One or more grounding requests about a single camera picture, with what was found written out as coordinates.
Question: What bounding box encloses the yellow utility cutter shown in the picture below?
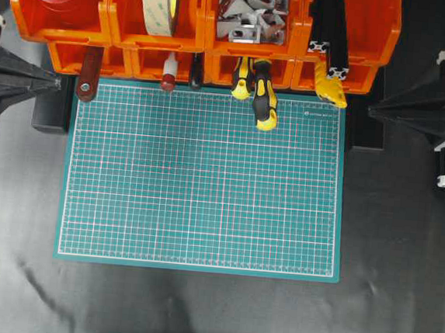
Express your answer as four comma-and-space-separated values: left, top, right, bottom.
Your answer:
314, 61, 347, 109

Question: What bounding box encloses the green cutting mat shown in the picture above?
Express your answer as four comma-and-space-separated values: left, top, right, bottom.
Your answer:
54, 79, 346, 283

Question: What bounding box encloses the yellow black screwdriver small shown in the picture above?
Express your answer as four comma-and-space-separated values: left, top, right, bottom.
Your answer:
231, 56, 254, 101

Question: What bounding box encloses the yellow black screwdriver large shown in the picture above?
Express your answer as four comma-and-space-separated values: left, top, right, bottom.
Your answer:
252, 58, 278, 131

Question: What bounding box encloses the orange lower bin centre right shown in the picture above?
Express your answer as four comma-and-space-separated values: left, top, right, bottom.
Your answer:
204, 53, 295, 90

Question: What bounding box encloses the black marker pen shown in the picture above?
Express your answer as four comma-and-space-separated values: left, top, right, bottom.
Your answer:
189, 53, 203, 90

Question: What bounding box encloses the orange lower bin far left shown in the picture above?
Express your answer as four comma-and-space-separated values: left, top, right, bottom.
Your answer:
43, 38, 135, 81

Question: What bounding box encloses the black aluminium extrusion front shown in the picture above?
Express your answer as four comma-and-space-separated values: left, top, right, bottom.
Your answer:
324, 0, 349, 81

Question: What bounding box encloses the black aluminium extrusion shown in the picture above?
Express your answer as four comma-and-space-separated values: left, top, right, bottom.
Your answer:
324, 0, 349, 81
308, 0, 332, 54

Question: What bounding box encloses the pile of aluminium corner brackets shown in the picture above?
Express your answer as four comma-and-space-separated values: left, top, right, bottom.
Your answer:
216, 0, 289, 45

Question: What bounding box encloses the orange lower bin far right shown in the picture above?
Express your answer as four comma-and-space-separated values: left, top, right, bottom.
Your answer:
290, 60, 379, 95

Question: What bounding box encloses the orange upper bin centre left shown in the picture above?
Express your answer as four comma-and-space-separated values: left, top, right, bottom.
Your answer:
107, 0, 207, 53

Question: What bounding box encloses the beige double-sided tape roll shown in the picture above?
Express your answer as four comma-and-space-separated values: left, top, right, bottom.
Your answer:
142, 0, 179, 37

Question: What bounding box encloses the black aluminium extrusion rear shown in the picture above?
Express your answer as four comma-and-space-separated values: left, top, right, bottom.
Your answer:
308, 0, 332, 54

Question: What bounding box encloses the orange upper bin far right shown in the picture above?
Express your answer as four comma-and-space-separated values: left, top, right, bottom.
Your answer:
298, 0, 405, 70

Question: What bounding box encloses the black rack base frame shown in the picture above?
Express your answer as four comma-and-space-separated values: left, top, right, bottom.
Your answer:
31, 75, 385, 151

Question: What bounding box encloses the dark red handled tool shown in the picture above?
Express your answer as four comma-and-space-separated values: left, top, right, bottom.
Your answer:
75, 47, 104, 102

